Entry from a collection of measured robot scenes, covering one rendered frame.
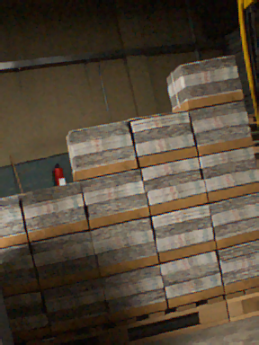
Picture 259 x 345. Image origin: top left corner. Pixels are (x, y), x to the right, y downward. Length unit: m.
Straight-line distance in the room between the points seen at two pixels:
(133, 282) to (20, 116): 7.34
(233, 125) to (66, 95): 7.56
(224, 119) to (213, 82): 0.19
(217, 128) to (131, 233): 0.65
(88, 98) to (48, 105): 0.76
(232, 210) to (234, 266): 0.28
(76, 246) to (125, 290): 0.31
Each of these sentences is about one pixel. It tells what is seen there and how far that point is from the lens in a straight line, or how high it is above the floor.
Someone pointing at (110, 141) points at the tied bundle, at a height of 0.98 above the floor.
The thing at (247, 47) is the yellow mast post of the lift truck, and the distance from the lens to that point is 3.66.
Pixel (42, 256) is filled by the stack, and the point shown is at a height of 0.53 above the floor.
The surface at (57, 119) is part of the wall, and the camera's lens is 10.26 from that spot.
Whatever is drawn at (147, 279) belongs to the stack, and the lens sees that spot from 2.93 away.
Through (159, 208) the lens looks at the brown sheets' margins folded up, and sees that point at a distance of 2.91.
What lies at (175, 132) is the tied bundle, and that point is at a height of 0.97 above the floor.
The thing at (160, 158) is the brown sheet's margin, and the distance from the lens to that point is 2.91.
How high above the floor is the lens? 0.84
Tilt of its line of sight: 3 degrees down
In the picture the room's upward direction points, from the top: 12 degrees counter-clockwise
